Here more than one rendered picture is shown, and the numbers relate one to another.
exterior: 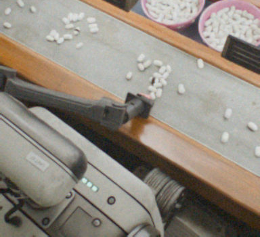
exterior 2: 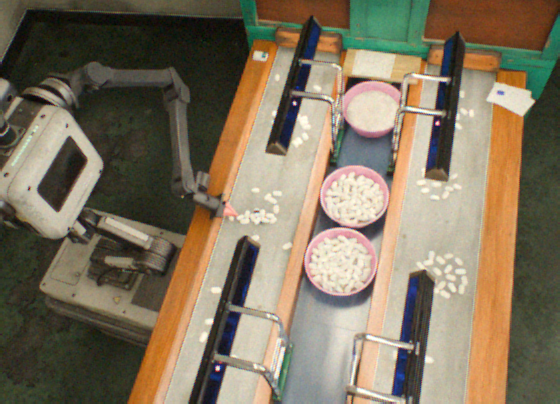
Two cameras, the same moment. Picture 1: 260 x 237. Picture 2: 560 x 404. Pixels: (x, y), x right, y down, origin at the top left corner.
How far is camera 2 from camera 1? 135 cm
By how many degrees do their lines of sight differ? 35
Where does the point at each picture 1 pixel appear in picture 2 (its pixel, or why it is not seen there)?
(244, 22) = (355, 272)
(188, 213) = not seen: hidden behind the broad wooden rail
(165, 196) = (146, 256)
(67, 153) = not seen: outside the picture
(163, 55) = (287, 211)
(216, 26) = (339, 247)
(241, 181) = (176, 313)
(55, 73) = (237, 133)
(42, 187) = not seen: outside the picture
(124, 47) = (286, 176)
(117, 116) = (179, 188)
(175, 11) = (345, 204)
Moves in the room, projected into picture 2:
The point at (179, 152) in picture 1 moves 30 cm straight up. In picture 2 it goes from (190, 256) to (169, 222)
